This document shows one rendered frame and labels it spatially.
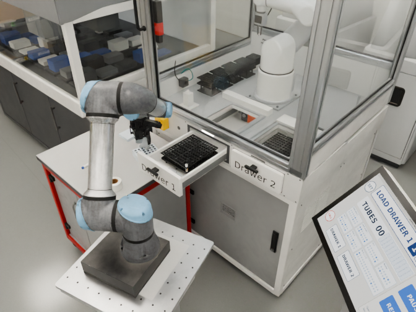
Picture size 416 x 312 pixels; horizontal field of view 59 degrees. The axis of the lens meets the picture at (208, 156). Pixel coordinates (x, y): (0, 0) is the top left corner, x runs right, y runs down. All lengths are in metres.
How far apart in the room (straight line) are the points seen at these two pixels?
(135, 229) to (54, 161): 0.91
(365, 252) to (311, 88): 0.59
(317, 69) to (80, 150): 1.35
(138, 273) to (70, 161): 0.89
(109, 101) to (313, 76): 0.72
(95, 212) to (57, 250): 1.37
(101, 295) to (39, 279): 1.16
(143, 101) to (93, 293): 0.72
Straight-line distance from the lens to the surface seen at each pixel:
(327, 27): 1.31
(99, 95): 1.33
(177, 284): 1.44
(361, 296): 1.21
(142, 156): 1.75
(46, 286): 2.54
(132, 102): 1.30
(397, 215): 1.24
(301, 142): 1.51
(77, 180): 1.94
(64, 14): 2.14
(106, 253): 1.49
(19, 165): 3.54
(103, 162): 1.34
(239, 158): 1.74
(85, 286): 1.50
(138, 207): 1.31
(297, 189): 1.65
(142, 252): 1.41
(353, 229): 1.30
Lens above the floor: 1.96
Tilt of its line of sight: 37 degrees down
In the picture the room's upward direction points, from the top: straight up
